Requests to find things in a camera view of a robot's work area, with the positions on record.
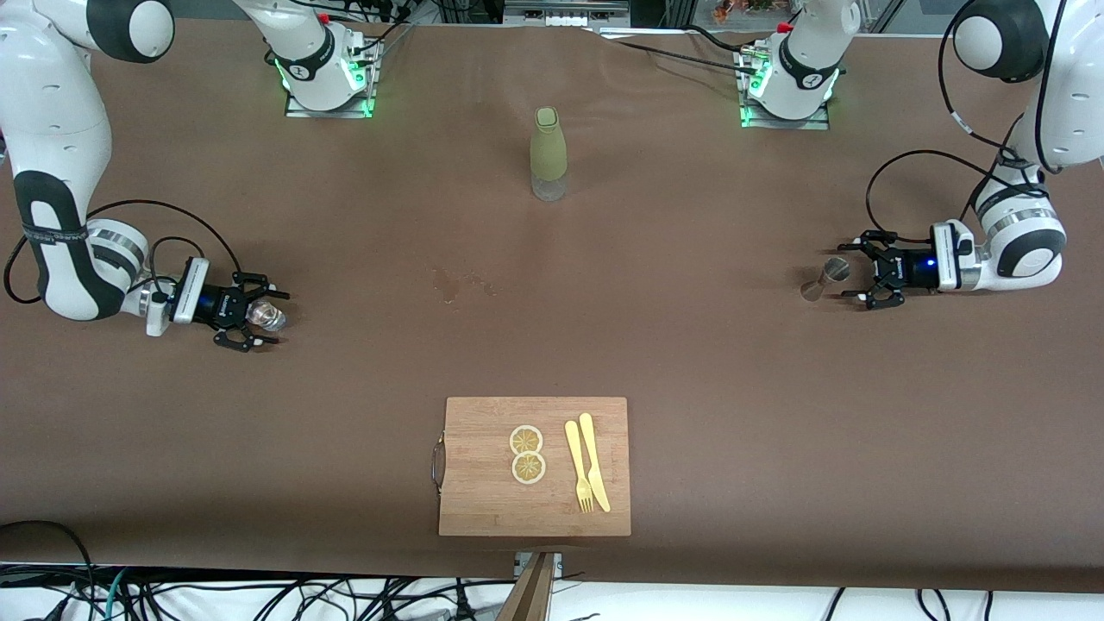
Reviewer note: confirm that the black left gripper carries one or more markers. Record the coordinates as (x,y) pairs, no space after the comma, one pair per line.
(912,268)

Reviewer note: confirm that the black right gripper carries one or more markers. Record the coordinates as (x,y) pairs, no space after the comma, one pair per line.
(210,304)

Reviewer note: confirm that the clear glass beaker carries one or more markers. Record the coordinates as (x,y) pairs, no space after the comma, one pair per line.
(267,316)

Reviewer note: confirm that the metal hourglass jigger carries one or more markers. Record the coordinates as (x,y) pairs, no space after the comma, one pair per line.
(824,279)

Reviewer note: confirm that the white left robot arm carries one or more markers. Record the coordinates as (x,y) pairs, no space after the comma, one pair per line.
(1069,86)

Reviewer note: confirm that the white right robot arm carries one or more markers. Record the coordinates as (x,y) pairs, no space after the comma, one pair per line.
(52,103)

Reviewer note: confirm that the brown table cover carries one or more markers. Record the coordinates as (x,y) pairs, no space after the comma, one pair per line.
(604,302)

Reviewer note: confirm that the wooden cutting board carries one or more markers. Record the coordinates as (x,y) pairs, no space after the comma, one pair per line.
(483,492)

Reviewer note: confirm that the orange plant decoration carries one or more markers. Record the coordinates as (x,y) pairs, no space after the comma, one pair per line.
(742,9)

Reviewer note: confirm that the lemon slice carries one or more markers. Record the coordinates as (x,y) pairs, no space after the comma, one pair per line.
(529,468)
(526,440)

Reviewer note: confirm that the yellow plastic knife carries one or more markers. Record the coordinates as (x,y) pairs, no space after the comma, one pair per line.
(592,453)

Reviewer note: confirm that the green sleeved glass bottle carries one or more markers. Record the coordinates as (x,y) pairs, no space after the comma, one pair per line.
(548,151)

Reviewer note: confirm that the yellow plastic fork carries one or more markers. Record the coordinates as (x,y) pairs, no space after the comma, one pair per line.
(574,453)

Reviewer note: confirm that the grey metal box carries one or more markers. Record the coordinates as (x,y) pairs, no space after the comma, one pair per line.
(565,10)

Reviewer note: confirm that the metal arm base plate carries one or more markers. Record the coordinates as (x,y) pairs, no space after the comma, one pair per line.
(366,95)
(819,122)

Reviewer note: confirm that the small metal bracket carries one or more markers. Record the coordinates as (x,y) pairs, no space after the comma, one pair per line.
(557,562)

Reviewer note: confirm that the wooden post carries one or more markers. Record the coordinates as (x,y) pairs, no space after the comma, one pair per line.
(528,599)

